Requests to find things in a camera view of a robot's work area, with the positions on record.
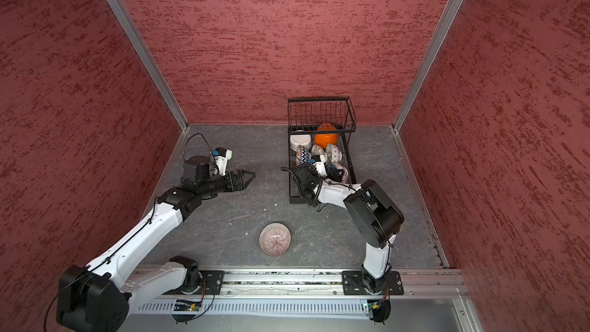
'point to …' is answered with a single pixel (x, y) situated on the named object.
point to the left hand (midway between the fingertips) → (247, 180)
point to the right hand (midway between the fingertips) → (340, 176)
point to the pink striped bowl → (274, 239)
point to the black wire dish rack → (304, 115)
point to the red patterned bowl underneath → (317, 150)
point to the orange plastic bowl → (325, 139)
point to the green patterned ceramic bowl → (333, 154)
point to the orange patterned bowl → (299, 151)
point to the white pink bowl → (304, 140)
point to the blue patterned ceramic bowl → (334, 166)
